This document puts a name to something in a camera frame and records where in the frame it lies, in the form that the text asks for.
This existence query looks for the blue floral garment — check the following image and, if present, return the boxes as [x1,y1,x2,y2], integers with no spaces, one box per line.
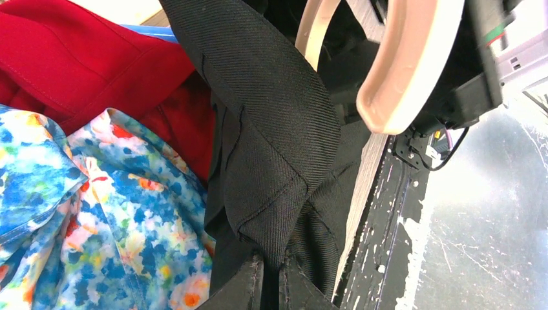
[1,106,215,309]

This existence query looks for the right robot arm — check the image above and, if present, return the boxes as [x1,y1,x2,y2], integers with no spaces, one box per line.
[410,1,547,136]

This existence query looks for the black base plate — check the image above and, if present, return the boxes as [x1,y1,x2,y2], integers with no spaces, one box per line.
[333,130,447,309]

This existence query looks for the blue plastic bin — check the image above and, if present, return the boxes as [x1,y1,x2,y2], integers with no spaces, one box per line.
[120,24,178,43]

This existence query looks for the black garment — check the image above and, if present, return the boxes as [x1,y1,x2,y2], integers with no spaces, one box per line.
[162,1,370,307]

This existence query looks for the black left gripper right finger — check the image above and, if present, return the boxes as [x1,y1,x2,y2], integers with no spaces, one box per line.
[279,256,338,310]

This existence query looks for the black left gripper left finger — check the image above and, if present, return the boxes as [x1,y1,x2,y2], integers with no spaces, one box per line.
[197,253,264,310]

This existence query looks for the red pleated skirt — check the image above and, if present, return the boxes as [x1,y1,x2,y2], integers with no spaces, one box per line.
[1,1,215,181]

